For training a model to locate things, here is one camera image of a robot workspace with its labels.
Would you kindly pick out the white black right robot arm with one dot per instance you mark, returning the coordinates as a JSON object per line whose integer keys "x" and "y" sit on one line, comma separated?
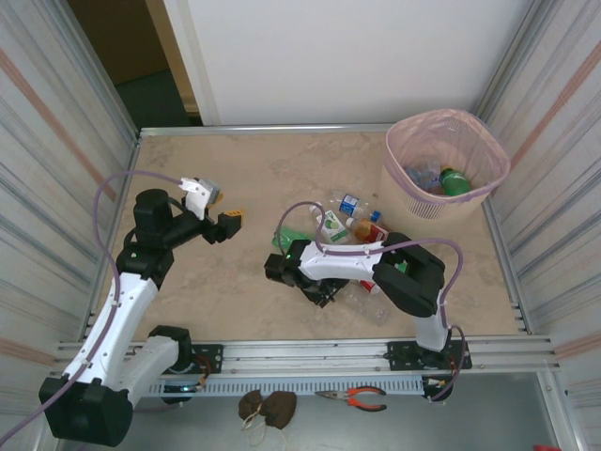
{"x": 343, "y": 263}

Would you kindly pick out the beige ribbed plastic bin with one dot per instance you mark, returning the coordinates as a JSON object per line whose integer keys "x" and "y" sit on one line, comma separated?
{"x": 451, "y": 216}

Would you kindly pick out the aluminium front extrusion rail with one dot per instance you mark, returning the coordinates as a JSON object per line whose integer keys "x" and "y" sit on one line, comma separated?
{"x": 305, "y": 352}

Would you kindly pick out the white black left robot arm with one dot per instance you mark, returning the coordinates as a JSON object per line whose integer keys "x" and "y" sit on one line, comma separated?
{"x": 117, "y": 319}

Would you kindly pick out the white door frame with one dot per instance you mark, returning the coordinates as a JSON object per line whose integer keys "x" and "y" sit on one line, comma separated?
{"x": 188, "y": 47}

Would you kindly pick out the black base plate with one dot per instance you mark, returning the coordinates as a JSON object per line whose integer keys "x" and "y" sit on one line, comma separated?
{"x": 211, "y": 354}
{"x": 399, "y": 352}

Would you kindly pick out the small red object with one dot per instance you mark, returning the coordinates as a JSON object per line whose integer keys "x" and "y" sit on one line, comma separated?
{"x": 544, "y": 448}

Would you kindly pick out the red orange label bottle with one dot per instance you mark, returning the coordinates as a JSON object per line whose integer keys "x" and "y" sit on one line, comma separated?
{"x": 371, "y": 231}

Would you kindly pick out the aluminium back edge rail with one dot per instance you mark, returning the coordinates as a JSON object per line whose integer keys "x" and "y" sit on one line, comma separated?
{"x": 258, "y": 129}

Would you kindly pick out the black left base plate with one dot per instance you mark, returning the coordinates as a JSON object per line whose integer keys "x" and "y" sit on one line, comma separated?
{"x": 211, "y": 354}

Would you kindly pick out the brown cloth pouch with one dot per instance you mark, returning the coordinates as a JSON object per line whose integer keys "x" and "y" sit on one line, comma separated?
{"x": 251, "y": 405}
{"x": 282, "y": 408}

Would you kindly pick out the lime label bottle white cap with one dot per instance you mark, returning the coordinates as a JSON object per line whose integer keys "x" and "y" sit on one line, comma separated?
{"x": 332, "y": 226}

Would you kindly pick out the green plastic bottle yellow cap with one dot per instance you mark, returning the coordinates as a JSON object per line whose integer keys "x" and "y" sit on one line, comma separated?
{"x": 401, "y": 268}
{"x": 455, "y": 183}
{"x": 293, "y": 236}

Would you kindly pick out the clear ribbed bottle white cap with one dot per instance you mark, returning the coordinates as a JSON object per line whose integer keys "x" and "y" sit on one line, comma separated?
{"x": 373, "y": 312}

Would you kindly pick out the blue white label bottle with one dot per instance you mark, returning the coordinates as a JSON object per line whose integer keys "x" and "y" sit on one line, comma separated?
{"x": 349, "y": 204}

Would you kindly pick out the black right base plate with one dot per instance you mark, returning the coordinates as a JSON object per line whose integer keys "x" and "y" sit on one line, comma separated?
{"x": 399, "y": 352}

